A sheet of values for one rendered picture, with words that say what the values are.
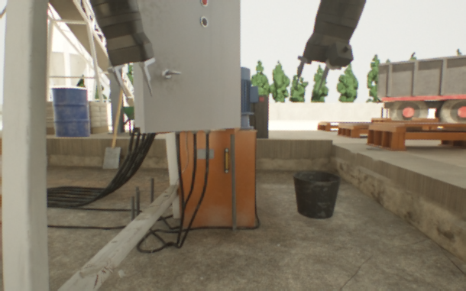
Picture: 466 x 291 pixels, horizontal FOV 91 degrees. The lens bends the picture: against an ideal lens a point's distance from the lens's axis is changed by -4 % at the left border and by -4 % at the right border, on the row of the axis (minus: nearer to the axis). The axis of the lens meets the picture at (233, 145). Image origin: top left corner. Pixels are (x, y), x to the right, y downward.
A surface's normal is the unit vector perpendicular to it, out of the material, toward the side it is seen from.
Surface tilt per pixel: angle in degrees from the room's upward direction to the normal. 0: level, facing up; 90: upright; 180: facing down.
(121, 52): 114
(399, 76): 90
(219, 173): 90
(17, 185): 80
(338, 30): 122
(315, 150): 90
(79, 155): 90
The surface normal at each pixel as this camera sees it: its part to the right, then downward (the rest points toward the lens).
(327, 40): 0.13, 0.45
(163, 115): 0.80, 0.07
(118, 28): -0.07, 0.62
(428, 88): -0.61, 0.09
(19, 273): -0.07, -0.05
